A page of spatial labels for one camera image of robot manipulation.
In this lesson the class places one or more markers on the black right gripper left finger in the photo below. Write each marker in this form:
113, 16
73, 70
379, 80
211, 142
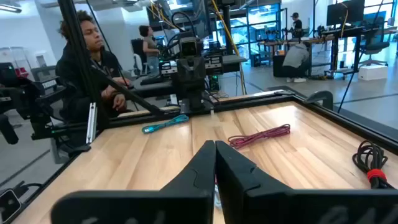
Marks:
186, 205

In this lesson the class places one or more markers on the crouching person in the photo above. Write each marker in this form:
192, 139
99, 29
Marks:
295, 57

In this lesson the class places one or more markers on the person with cap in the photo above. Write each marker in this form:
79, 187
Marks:
297, 25

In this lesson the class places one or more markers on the black office chair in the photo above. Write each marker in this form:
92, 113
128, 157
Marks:
374, 48

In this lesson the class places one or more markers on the black frame post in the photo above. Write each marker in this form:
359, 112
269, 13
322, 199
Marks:
79, 56

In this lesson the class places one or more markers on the standing person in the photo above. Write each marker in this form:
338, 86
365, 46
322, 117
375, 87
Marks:
150, 46

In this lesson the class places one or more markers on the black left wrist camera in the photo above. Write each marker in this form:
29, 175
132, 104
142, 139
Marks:
189, 47

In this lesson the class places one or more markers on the seated person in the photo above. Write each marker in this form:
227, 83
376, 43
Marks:
105, 62

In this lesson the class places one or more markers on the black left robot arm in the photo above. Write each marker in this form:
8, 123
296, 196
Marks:
194, 104

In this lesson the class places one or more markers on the black desk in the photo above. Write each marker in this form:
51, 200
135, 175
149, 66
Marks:
342, 31

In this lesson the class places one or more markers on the silver aluminium extrusion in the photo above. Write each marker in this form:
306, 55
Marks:
91, 124

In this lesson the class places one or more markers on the black computer monitor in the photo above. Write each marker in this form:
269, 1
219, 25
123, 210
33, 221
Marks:
345, 12

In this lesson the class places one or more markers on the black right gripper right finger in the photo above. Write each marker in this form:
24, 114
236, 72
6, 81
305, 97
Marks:
264, 205

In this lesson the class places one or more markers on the black diagonal frame strut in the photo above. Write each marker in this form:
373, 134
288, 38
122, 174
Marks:
133, 96

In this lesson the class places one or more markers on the black control box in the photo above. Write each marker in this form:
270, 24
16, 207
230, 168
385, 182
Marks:
214, 63
168, 68

